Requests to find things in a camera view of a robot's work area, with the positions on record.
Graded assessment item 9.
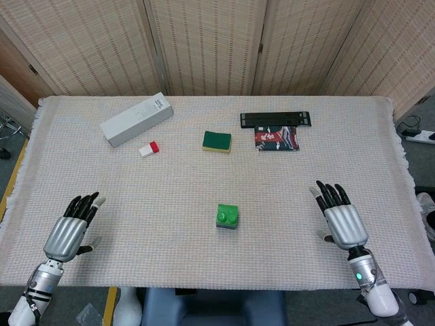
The long white cardboard box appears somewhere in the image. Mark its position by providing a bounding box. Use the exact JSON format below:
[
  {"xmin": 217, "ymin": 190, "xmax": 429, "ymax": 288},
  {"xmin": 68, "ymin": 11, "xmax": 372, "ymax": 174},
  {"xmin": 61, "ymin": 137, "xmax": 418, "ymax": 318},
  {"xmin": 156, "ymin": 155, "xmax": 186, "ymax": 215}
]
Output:
[{"xmin": 99, "ymin": 92, "xmax": 174, "ymax": 149}]

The long black plastic tray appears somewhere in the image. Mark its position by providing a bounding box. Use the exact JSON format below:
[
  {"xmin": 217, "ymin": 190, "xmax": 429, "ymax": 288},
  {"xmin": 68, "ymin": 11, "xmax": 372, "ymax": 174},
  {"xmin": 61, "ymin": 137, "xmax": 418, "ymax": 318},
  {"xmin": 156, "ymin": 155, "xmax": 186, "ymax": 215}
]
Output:
[{"xmin": 239, "ymin": 111, "xmax": 313, "ymax": 129}]

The green yellow sponge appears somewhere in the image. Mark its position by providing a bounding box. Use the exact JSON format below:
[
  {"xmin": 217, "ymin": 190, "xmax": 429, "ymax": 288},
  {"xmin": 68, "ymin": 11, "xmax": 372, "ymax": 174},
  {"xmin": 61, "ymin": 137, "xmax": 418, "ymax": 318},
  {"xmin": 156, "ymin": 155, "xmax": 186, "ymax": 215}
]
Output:
[{"xmin": 202, "ymin": 130, "xmax": 233, "ymax": 154}]

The clear plastic bag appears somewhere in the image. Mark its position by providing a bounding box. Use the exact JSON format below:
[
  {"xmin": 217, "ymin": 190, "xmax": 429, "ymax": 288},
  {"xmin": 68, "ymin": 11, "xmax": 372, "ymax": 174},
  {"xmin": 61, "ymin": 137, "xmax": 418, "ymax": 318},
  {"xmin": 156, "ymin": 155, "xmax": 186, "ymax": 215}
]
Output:
[{"xmin": 75, "ymin": 303, "xmax": 103, "ymax": 324}]

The black cable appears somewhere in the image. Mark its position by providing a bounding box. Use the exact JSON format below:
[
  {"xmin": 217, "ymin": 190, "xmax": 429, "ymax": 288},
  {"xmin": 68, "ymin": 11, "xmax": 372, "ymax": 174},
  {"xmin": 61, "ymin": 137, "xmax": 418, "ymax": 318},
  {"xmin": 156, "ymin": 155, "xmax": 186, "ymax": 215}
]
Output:
[{"xmin": 396, "ymin": 115, "xmax": 423, "ymax": 134}]

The beige woven tablecloth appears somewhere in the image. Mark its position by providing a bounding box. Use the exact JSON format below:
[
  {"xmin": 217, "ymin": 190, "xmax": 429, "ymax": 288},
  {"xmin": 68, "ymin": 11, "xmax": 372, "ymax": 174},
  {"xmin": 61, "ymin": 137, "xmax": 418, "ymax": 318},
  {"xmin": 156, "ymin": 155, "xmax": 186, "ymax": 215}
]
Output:
[{"xmin": 0, "ymin": 94, "xmax": 435, "ymax": 291}]

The dark patterned pouch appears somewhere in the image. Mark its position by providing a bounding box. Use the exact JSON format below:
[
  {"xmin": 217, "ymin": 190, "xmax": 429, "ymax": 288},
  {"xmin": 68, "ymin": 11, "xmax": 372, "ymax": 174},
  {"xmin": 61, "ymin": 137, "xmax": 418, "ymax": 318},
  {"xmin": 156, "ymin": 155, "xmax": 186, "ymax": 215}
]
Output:
[{"xmin": 254, "ymin": 125, "xmax": 302, "ymax": 153}]

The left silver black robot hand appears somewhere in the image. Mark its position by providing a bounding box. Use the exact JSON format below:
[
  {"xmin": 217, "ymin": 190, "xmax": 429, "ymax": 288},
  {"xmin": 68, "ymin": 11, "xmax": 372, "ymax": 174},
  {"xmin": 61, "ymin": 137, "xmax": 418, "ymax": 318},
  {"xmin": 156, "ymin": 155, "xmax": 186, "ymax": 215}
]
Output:
[{"xmin": 43, "ymin": 192, "xmax": 105, "ymax": 263}]

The green toy brick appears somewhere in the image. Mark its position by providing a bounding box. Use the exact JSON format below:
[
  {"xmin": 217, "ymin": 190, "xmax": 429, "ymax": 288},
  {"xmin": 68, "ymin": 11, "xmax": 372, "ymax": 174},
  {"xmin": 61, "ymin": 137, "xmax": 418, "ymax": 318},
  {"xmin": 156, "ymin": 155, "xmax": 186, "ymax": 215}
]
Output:
[{"xmin": 215, "ymin": 203, "xmax": 240, "ymax": 227}]

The white power strip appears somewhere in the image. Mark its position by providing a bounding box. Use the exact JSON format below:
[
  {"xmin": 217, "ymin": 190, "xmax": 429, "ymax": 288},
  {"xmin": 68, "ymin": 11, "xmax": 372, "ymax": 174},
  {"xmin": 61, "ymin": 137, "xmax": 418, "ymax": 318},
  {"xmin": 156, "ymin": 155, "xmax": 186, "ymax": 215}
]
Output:
[{"xmin": 406, "ymin": 130, "xmax": 435, "ymax": 145}]

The red and white eraser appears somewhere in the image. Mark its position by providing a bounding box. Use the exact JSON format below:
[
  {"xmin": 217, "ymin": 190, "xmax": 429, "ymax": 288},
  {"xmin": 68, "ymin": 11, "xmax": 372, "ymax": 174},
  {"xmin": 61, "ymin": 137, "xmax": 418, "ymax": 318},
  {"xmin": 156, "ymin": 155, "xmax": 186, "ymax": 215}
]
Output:
[{"xmin": 138, "ymin": 141, "xmax": 160, "ymax": 158}]

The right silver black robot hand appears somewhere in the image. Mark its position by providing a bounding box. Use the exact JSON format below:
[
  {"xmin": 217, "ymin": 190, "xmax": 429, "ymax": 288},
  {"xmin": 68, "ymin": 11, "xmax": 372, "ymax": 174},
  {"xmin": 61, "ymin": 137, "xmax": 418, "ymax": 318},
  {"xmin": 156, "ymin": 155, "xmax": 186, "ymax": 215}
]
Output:
[{"xmin": 309, "ymin": 180, "xmax": 370, "ymax": 252}]

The white robot torso column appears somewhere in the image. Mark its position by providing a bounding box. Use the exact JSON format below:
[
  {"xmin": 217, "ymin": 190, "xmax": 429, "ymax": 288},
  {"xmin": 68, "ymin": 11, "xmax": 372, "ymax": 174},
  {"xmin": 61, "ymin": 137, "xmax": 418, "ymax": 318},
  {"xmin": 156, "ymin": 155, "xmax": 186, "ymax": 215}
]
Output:
[{"xmin": 114, "ymin": 287, "xmax": 143, "ymax": 326}]

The woven folding screen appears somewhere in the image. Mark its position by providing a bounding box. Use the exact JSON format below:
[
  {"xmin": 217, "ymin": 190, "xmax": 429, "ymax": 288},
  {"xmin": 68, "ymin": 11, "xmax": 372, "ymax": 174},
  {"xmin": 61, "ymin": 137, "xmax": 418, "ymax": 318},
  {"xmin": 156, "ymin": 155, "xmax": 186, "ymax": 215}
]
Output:
[{"xmin": 0, "ymin": 0, "xmax": 435, "ymax": 120}]

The metal chair base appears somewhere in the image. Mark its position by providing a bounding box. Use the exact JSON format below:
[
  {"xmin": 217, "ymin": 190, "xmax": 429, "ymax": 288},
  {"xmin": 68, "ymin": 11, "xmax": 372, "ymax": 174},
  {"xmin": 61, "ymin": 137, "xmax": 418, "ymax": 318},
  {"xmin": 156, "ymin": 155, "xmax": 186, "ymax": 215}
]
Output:
[{"xmin": 0, "ymin": 113, "xmax": 27, "ymax": 160}]

